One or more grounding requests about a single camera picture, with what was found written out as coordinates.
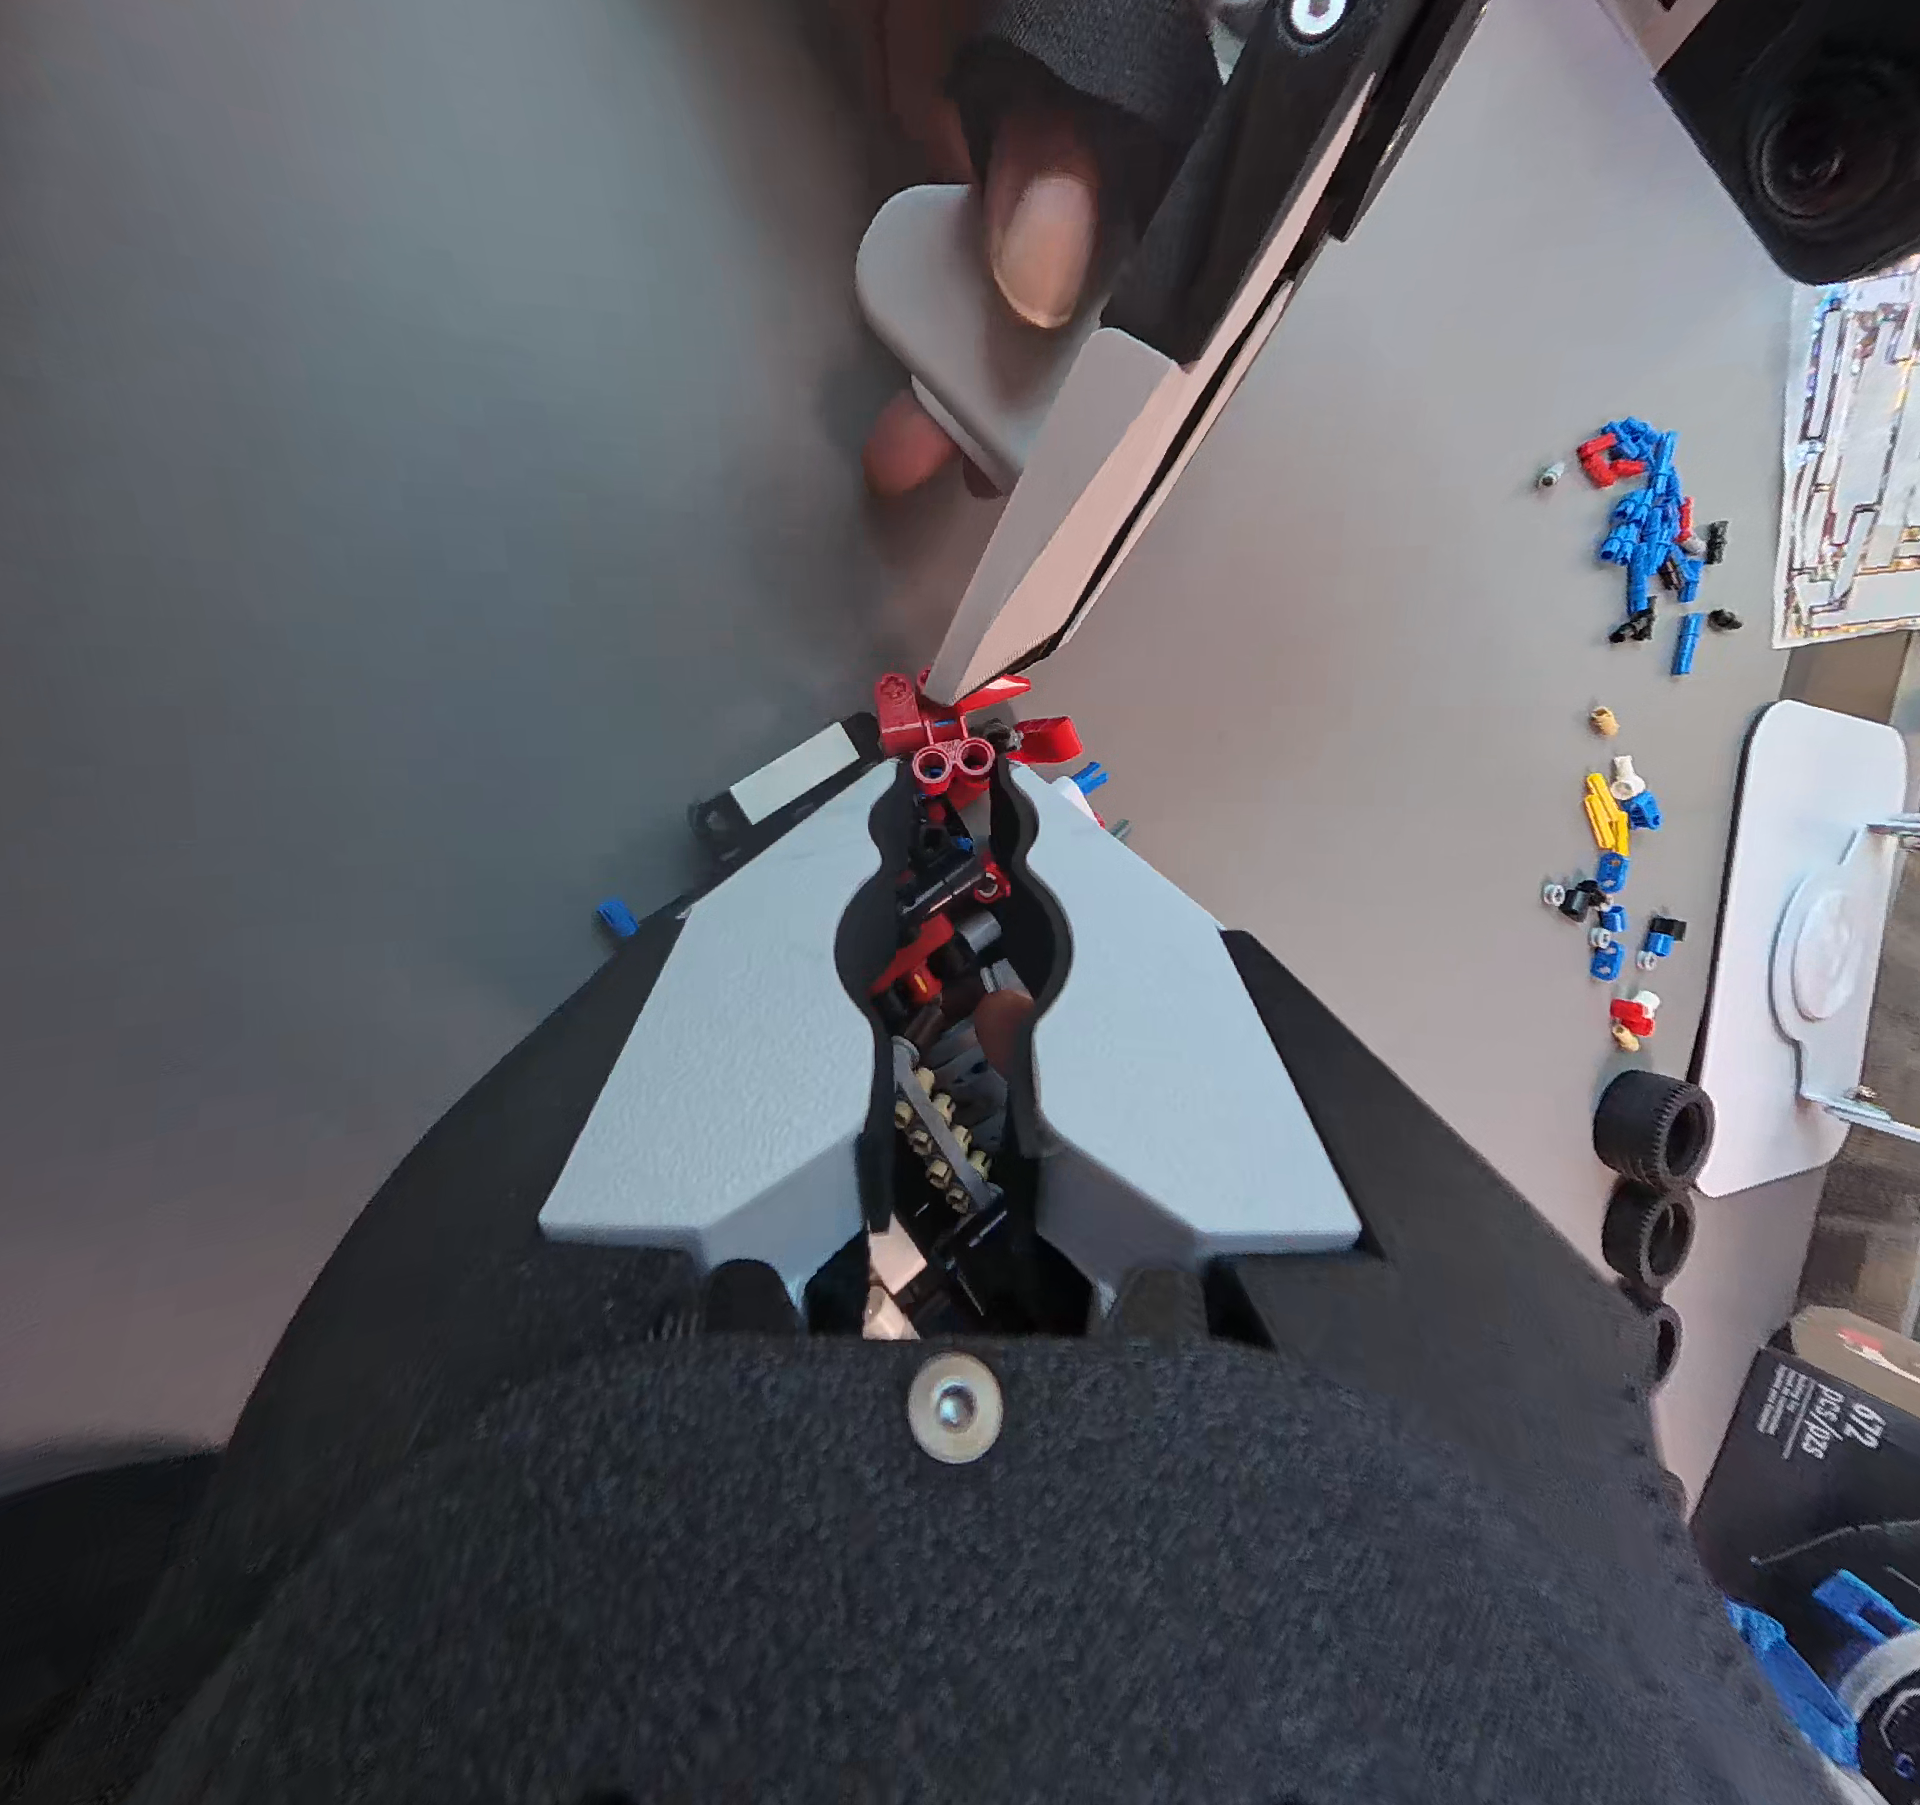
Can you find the black brick-built toy car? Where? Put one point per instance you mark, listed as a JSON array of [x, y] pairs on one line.
[[946, 935]]

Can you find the person's left hand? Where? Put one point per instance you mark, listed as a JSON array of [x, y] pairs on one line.
[[1040, 232]]

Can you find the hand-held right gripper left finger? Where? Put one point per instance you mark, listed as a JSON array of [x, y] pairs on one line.
[[718, 1071]]

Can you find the red toy brick piece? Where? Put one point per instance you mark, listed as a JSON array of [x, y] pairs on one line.
[[946, 763]]

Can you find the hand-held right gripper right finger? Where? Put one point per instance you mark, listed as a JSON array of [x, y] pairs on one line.
[[1185, 1071]]

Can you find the shiny sticker sheet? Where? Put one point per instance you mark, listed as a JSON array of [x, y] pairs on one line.
[[1852, 484]]

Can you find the white monitor stand base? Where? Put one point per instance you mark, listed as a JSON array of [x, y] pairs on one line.
[[1753, 935]]

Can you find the cluster of blue brick pins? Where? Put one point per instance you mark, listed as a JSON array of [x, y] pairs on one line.
[[1644, 514]]

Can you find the grey desk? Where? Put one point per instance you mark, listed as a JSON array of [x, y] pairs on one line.
[[377, 335]]

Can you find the black toy tyre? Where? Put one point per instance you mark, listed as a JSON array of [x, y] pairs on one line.
[[1663, 1342], [1644, 1238], [1644, 1124]]

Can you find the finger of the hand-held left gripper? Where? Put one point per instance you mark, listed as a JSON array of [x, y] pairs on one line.
[[1231, 363], [1049, 514]]

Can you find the scatter of mixed brick pieces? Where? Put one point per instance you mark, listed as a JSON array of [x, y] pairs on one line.
[[1605, 808]]

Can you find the black toy set box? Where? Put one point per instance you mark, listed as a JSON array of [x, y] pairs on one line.
[[1799, 1446]]

